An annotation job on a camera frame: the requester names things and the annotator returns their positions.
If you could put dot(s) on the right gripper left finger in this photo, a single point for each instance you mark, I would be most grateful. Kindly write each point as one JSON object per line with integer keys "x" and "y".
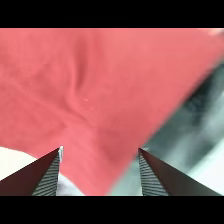
{"x": 40, "y": 176}

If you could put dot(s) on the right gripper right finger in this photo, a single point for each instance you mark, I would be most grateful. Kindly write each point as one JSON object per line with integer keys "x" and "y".
{"x": 163, "y": 178}

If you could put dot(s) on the red garment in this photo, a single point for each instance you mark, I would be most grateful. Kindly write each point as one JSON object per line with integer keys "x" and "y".
{"x": 100, "y": 90}

